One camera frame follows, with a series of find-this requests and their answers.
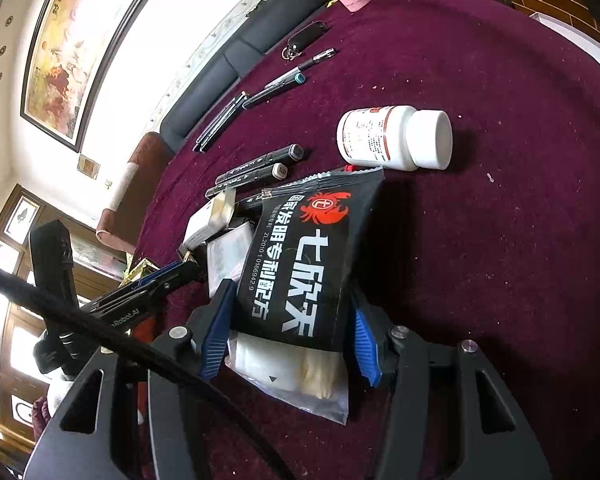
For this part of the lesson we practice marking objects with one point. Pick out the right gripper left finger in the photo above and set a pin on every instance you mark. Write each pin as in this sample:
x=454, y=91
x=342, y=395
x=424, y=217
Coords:
x=94, y=432

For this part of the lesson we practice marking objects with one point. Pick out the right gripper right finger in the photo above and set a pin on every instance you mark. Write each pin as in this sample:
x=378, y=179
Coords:
x=497, y=440

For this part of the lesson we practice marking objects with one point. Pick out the white barcode box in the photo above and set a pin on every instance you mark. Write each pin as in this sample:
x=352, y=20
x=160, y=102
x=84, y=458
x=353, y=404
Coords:
x=226, y=256

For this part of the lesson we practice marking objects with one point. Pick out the white cardboard box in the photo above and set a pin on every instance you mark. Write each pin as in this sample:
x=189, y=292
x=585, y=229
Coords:
x=209, y=220

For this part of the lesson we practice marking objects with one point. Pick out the black snack pouch red logo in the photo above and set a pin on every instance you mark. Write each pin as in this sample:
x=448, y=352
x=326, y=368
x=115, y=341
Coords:
x=294, y=286

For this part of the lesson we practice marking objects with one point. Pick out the black marker white end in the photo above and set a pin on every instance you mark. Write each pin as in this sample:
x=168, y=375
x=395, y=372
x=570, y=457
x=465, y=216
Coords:
x=261, y=176

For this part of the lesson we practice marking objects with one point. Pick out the gold rimmed white tray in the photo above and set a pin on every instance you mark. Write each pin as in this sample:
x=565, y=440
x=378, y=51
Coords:
x=140, y=270

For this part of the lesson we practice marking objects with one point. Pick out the brown armchair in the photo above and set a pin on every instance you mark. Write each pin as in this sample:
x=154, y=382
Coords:
x=122, y=218

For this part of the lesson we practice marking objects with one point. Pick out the black marker pen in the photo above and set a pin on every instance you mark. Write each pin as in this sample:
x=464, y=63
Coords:
x=229, y=107

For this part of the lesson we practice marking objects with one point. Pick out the long black marker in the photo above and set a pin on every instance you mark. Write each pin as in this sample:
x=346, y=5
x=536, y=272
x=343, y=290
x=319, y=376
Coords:
x=288, y=155

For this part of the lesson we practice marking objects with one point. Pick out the black marker yellow end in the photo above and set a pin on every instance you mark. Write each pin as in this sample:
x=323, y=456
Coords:
x=220, y=128

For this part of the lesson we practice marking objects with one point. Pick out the black marker blue cap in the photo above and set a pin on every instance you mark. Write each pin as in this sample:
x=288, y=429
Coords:
x=271, y=92

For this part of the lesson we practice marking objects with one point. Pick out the black key fob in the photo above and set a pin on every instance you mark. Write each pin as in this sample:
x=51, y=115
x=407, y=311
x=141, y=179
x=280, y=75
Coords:
x=299, y=41

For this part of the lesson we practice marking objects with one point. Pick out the silver tip pen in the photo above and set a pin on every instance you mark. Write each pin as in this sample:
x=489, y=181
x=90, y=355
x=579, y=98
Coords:
x=316, y=59

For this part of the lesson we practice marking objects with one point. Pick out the white pill bottle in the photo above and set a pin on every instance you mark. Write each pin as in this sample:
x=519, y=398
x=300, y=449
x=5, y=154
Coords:
x=396, y=137

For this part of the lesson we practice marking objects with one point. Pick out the black leather sofa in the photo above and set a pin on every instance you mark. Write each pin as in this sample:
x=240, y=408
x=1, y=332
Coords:
x=268, y=23

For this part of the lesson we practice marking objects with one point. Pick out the framed wall painting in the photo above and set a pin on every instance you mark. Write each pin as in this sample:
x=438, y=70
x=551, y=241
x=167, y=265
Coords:
x=72, y=46

